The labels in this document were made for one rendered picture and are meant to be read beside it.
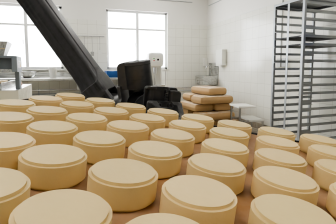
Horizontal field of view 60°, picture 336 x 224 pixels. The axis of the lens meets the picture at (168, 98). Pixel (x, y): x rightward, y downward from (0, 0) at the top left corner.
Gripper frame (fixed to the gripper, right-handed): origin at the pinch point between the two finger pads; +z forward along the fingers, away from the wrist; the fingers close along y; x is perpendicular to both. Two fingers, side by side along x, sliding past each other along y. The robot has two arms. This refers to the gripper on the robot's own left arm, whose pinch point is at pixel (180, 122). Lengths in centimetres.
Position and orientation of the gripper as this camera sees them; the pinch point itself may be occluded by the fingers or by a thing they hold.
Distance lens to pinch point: 48.9
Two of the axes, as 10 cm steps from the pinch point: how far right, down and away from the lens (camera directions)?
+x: -8.9, -0.4, -4.5
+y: -1.0, 9.9, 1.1
